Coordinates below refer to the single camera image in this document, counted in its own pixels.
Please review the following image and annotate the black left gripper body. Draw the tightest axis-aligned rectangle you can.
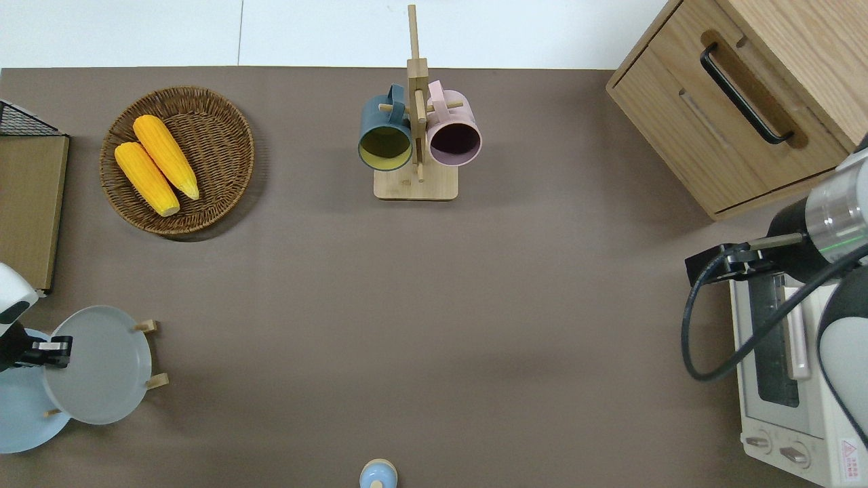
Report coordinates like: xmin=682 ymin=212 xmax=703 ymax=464
xmin=0 ymin=323 xmax=35 ymax=373

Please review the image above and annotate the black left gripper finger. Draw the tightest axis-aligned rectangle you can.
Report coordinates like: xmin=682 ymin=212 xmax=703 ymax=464
xmin=31 ymin=336 xmax=73 ymax=369

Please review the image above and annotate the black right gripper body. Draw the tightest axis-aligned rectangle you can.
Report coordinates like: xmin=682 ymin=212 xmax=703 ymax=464
xmin=684 ymin=242 xmax=774 ymax=287

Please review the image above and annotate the gray plate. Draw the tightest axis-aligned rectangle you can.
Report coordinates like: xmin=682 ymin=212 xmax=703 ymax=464
xmin=41 ymin=304 xmax=153 ymax=426

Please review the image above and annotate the light blue plate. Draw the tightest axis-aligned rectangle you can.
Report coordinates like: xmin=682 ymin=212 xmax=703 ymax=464
xmin=0 ymin=328 xmax=73 ymax=455

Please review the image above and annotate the wooden plate rack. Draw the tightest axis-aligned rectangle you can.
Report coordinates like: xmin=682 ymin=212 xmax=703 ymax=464
xmin=43 ymin=319 xmax=170 ymax=418

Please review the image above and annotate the wooden board shelf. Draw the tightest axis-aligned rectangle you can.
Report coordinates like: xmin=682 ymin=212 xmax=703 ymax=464
xmin=0 ymin=134 xmax=71 ymax=294

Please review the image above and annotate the wooden drawer cabinet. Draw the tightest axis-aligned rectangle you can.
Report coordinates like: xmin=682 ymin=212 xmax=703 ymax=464
xmin=605 ymin=0 xmax=868 ymax=222

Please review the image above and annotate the white toaster oven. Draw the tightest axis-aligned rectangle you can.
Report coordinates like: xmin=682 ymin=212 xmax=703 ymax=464
xmin=728 ymin=270 xmax=868 ymax=488

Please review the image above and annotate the yellow corn cob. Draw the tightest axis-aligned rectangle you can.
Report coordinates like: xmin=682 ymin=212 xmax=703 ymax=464
xmin=132 ymin=114 xmax=201 ymax=201
xmin=113 ymin=141 xmax=182 ymax=218

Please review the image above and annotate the round wicker basket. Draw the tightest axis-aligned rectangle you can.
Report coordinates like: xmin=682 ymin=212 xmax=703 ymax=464
xmin=100 ymin=85 xmax=256 ymax=237

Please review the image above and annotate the brown table mat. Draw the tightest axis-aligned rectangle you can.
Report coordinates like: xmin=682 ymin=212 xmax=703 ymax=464
xmin=0 ymin=66 xmax=868 ymax=488

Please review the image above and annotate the pink mug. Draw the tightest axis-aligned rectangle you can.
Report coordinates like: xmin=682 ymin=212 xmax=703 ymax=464
xmin=425 ymin=79 xmax=484 ymax=168

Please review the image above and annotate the wooden mug tree stand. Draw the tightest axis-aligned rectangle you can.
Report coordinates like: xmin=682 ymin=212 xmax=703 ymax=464
xmin=373 ymin=4 xmax=466 ymax=202

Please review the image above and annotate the dark teal mug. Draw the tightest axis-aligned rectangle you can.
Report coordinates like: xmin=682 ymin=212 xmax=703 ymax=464
xmin=357 ymin=83 xmax=414 ymax=173

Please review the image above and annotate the thick black cable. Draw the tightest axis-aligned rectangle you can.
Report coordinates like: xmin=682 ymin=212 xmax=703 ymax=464
xmin=681 ymin=243 xmax=868 ymax=383

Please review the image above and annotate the black drawer handle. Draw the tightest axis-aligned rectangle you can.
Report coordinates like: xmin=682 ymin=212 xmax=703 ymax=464
xmin=700 ymin=42 xmax=795 ymax=146

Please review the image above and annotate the wire basket with grid paper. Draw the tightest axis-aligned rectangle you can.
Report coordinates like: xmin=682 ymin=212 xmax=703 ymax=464
xmin=0 ymin=99 xmax=67 ymax=137

